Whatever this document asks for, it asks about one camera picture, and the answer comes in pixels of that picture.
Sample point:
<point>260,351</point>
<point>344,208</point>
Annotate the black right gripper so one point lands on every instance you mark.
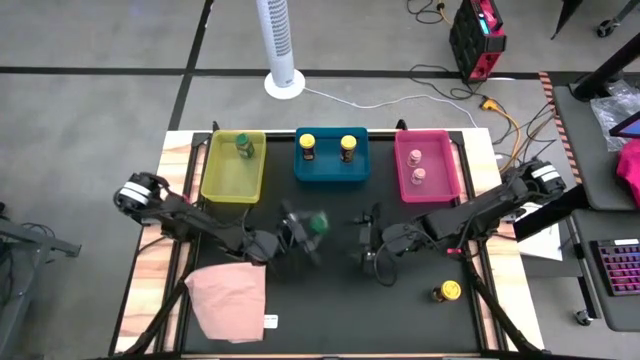
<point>395,240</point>

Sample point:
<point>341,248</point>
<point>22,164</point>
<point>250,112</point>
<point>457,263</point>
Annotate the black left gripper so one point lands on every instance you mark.
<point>262,245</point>

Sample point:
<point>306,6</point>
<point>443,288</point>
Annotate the green lid glass spice jar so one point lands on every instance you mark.
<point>244,146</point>
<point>318,222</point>

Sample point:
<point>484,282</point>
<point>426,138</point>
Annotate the small glass spice jar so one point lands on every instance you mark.
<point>414,158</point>
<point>418,176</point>

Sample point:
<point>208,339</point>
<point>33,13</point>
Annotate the yellow lid dark spice jar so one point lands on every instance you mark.
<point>307,145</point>
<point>348,147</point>
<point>448,290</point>

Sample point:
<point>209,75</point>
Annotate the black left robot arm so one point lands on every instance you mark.
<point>190,222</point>

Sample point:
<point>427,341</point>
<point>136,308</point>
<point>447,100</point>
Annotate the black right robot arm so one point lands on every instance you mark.
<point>475,220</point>

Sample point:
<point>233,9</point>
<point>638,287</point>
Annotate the blue plastic bin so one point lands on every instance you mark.
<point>327,167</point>

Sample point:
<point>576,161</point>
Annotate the yellow plastic bin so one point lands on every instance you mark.
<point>230,180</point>

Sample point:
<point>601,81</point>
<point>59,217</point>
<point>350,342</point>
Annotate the white sticker label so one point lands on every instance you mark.
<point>270,321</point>

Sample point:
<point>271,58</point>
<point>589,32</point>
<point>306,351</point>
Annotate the pink plastic bin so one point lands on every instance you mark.
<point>437,165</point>

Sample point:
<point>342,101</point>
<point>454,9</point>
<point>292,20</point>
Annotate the pink folded cloth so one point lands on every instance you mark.
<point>227,300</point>

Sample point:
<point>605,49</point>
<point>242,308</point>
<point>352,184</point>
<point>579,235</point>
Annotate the white paper sheet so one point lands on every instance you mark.
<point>542,245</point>

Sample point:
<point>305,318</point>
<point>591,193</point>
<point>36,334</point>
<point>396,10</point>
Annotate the white tower fan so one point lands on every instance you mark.
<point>277,40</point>

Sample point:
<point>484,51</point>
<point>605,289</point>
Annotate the red and black crate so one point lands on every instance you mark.
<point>472,40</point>

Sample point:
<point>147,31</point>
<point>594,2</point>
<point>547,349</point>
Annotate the black caster wheel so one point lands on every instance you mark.
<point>583,317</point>
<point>606,28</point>

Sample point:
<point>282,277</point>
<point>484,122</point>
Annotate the gray desk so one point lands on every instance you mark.
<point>600,312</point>
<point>590,165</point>

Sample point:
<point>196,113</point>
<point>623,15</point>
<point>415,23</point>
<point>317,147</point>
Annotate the backlit keyboard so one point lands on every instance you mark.
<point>620,267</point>

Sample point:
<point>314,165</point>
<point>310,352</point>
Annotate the magenta cloth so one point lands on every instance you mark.
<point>631,175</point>

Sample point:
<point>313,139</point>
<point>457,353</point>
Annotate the clear plastic bag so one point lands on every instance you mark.
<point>612,107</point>

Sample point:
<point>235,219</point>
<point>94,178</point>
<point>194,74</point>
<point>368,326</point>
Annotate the tablet screen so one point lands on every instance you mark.
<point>630,127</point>

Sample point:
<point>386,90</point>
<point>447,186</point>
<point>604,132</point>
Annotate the gray metal cart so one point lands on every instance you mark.
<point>20,240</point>

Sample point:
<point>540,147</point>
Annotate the black desk leg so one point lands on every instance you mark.
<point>607,67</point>

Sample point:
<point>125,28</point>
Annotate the black frame strut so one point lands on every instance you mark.
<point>500,315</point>
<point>160,320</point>

